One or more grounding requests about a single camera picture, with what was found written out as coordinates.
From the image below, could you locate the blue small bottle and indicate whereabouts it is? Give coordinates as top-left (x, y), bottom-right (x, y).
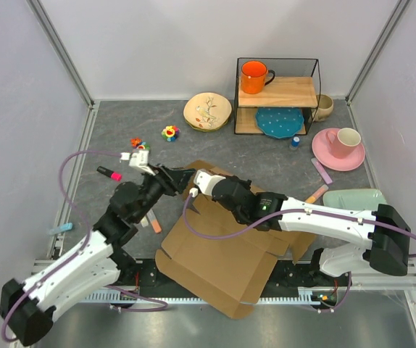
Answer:
top-left (290, 136), bottom-right (300, 150)

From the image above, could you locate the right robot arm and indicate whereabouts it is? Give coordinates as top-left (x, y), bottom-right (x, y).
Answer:
top-left (197, 175), bottom-right (410, 286)

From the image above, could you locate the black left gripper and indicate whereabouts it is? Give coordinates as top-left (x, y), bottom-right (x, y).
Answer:
top-left (133, 163), bottom-right (196, 223)

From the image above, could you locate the pink cup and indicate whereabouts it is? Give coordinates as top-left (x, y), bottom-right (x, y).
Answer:
top-left (325, 128), bottom-right (361, 159)

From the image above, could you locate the orange highlighter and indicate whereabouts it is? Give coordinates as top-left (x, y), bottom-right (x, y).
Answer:
top-left (146, 210), bottom-right (162, 233)

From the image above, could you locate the black wire wooden shelf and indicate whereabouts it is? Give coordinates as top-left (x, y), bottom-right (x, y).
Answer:
top-left (233, 57), bottom-right (322, 136)

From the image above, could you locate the light blue highlighter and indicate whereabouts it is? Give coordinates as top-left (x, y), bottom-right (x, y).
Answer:
top-left (49, 223), bottom-right (73, 236)

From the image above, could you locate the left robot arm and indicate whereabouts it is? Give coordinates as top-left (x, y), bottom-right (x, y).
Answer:
top-left (0, 165), bottom-right (195, 347)

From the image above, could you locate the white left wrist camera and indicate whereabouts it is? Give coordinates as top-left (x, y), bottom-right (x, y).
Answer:
top-left (128, 149), bottom-right (156, 176)

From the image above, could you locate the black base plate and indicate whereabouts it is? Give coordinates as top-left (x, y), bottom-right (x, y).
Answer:
top-left (115, 259), bottom-right (348, 297)

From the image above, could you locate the small orange toy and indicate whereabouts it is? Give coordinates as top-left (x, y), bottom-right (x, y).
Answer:
top-left (130, 138), bottom-right (142, 148)

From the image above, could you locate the grey cable duct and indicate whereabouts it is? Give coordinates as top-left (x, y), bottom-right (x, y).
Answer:
top-left (84, 288), bottom-right (352, 305)

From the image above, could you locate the orange mug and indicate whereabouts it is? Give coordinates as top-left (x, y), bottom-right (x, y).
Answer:
top-left (241, 60), bottom-right (275, 94)

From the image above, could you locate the rainbow flower plush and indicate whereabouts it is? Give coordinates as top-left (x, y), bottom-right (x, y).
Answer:
top-left (161, 125), bottom-right (180, 142)

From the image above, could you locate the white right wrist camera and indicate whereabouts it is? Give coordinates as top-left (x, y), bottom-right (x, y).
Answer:
top-left (193, 169), bottom-right (225, 196)

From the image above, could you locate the pink black highlighter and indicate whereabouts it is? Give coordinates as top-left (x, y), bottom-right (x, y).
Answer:
top-left (96, 166), bottom-right (122, 182)

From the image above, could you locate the cream bird plate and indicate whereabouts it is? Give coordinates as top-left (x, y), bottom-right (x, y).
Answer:
top-left (183, 92), bottom-right (233, 132)

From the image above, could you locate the mint green square plate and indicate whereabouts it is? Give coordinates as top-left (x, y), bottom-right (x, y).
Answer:
top-left (323, 188), bottom-right (387, 210)

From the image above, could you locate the peach highlighter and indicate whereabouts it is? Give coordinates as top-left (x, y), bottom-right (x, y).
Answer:
top-left (305, 184), bottom-right (329, 204)

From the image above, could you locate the beige ceramic cup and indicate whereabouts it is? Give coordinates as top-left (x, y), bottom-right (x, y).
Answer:
top-left (312, 94), bottom-right (334, 122)

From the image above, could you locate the blue dotted plate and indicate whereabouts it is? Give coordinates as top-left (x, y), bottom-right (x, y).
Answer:
top-left (255, 107), bottom-right (304, 139)

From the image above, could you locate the yellow flower keychain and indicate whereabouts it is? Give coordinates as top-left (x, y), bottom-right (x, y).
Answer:
top-left (137, 142), bottom-right (150, 150)

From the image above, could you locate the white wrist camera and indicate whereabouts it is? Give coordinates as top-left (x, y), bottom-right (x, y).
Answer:
top-left (128, 149), bottom-right (156, 176)
top-left (193, 169), bottom-right (225, 196)

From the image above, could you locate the pink saucer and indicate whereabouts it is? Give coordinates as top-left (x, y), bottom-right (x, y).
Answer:
top-left (312, 128), bottom-right (365, 172)

